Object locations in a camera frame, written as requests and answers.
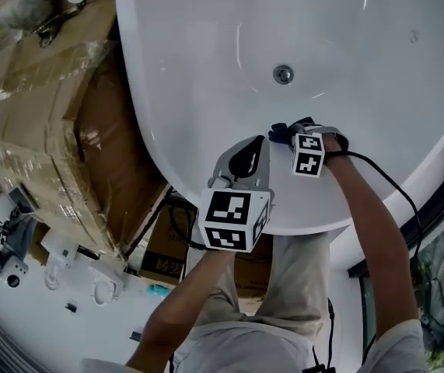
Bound metal bathtub drain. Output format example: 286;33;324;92
272;64;295;86

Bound person's right forearm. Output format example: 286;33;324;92
322;134;421;343

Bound white camera device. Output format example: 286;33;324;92
0;260;30;289

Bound small printed cardboard box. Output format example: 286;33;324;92
138;204;274;299

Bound dark blue cleaning cloth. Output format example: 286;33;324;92
267;117;316;145

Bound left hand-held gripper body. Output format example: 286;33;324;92
197;176;276;253

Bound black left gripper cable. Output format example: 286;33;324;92
168;204;208;251

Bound person's white shirt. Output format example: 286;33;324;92
79;319;428;373

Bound black framed window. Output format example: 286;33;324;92
346;176;444;373

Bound white bathtub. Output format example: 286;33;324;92
112;0;444;235

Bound metal faucet fitting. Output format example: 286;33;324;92
33;5;87;49

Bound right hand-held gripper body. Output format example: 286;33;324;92
289;124;350;179

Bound person's beige trousers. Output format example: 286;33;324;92
194;233;334;343

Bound large taped cardboard box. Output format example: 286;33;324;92
0;0;173;260

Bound person's left forearm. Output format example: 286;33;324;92
124;249;242;373

